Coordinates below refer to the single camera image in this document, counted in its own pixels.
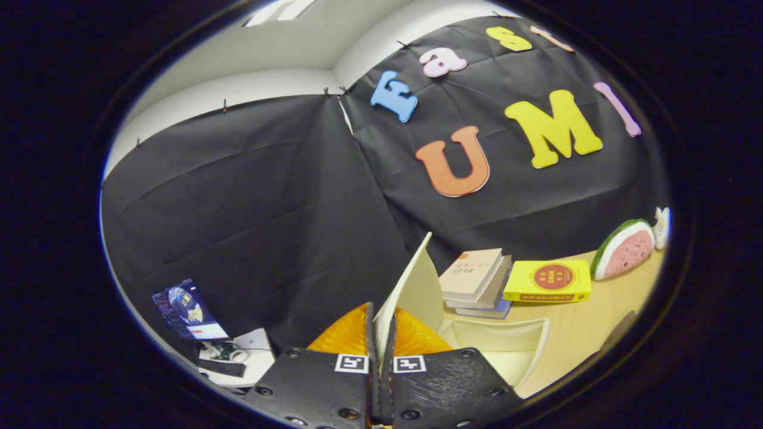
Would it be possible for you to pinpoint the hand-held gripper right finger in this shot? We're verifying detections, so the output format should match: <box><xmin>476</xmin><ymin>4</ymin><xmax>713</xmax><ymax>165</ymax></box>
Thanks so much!
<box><xmin>380</xmin><ymin>307</ymin><xmax>524</xmax><ymax>429</ymax></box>

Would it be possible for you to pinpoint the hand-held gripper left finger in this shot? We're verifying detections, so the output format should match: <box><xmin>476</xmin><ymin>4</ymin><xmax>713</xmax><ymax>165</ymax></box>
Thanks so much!
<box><xmin>243</xmin><ymin>301</ymin><xmax>382</xmax><ymax>429</ymax></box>

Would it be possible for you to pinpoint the cream storage box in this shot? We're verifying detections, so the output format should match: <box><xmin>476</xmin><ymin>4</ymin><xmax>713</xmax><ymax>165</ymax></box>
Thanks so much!
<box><xmin>373</xmin><ymin>232</ymin><xmax>550</xmax><ymax>388</ymax></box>

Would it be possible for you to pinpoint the white side desk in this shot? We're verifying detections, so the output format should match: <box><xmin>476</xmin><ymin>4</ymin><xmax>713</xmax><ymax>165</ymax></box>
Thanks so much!
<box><xmin>197</xmin><ymin>328</ymin><xmax>276</xmax><ymax>388</ymax></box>

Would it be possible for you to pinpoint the blue book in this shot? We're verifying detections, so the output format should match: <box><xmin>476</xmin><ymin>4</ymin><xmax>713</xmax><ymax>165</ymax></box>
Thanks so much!
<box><xmin>454</xmin><ymin>298</ymin><xmax>513</xmax><ymax>320</ymax></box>

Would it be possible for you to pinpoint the black keyboard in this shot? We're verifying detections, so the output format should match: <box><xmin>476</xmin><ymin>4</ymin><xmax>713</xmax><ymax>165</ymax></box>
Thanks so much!
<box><xmin>197</xmin><ymin>357</ymin><xmax>247</xmax><ymax>378</ymax></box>

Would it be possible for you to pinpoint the grey book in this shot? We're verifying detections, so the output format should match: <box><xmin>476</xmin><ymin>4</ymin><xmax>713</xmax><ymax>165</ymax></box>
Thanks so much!
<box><xmin>446</xmin><ymin>255</ymin><xmax>513</xmax><ymax>309</ymax></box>

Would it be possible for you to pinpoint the yellow book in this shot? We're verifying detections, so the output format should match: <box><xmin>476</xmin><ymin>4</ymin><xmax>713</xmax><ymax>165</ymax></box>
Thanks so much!
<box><xmin>503</xmin><ymin>259</ymin><xmax>593</xmax><ymax>303</ymax></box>

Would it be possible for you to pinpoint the computer monitor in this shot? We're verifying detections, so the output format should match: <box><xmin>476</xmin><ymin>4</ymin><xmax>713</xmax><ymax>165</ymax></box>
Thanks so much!
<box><xmin>151</xmin><ymin>278</ymin><xmax>230</xmax><ymax>342</ymax></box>

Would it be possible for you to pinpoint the watermelon slice plush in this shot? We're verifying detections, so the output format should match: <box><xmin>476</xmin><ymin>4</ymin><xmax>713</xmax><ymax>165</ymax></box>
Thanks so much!
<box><xmin>591</xmin><ymin>219</ymin><xmax>656</xmax><ymax>281</ymax></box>

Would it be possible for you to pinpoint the white plush toy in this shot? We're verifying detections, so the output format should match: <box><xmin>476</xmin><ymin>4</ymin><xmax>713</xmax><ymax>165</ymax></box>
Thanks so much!
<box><xmin>653</xmin><ymin>207</ymin><xmax>672</xmax><ymax>250</ymax></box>

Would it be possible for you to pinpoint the long ceiling light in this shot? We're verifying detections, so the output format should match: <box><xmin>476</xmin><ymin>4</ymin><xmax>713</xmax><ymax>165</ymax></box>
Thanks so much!
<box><xmin>243</xmin><ymin>0</ymin><xmax>317</xmax><ymax>27</ymax></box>

